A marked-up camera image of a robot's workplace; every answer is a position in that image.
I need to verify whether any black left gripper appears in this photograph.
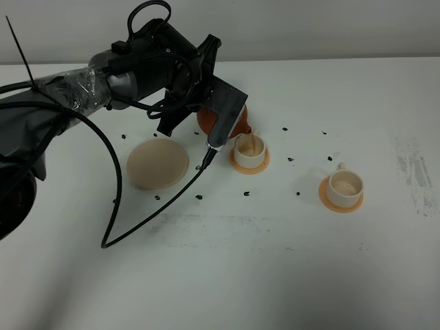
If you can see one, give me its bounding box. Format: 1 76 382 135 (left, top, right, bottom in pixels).
157 34 221 135

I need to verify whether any brown clay teapot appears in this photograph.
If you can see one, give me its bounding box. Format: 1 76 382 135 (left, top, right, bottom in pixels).
197 107 252 139

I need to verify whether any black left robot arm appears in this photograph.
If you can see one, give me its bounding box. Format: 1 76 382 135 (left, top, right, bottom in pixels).
1 19 226 237

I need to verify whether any beige round teapot coaster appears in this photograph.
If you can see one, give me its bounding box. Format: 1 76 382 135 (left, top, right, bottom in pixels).
126 139 189 190

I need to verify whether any white teacup near teapot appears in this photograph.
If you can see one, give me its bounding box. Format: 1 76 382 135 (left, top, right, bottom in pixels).
234 133 266 168

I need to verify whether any orange coaster near teapot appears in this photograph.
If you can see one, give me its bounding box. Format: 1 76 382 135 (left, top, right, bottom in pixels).
229 149 270 175

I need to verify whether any orange coaster far right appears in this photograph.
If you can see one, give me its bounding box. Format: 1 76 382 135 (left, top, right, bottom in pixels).
318 177 364 213

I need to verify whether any white teacup far right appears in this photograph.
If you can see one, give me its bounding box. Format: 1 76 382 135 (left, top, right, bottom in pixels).
326 163 364 208

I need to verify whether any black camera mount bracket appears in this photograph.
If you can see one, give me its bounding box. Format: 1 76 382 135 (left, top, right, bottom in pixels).
201 76 248 115

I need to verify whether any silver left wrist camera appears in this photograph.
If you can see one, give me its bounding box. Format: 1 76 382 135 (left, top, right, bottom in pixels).
207 100 245 151

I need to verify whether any black left camera cable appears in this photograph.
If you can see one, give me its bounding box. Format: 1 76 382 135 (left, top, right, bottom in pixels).
0 0 217 249

